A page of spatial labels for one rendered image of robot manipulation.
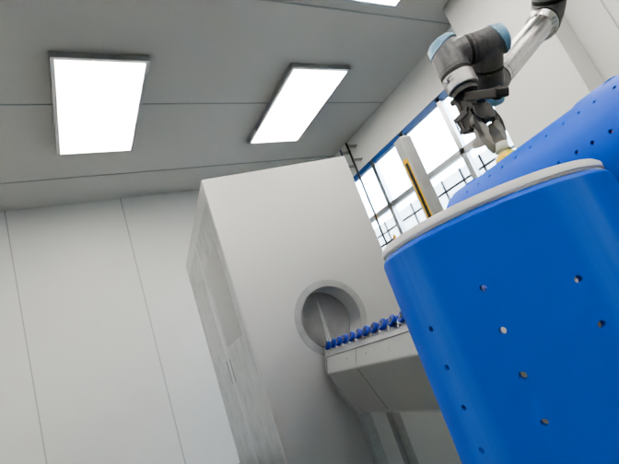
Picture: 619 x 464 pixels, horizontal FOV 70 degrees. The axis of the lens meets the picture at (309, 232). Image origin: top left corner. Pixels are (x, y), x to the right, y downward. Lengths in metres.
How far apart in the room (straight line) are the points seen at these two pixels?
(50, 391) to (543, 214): 4.90
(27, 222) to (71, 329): 1.26
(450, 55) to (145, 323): 4.46
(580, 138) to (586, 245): 0.48
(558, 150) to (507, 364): 0.58
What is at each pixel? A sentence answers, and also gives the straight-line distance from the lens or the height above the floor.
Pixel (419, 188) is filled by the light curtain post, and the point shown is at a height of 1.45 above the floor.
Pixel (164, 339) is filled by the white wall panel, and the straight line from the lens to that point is 5.22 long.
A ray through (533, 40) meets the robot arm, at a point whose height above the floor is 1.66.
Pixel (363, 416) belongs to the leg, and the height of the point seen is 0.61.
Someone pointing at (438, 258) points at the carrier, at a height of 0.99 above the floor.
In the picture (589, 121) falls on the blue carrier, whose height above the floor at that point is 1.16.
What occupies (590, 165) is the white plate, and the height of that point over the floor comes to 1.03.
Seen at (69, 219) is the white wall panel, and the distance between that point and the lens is 5.57.
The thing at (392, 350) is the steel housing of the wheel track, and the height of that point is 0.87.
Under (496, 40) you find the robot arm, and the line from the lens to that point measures 1.44.
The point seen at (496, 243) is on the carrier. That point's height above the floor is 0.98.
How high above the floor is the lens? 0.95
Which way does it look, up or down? 15 degrees up
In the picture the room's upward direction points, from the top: 20 degrees counter-clockwise
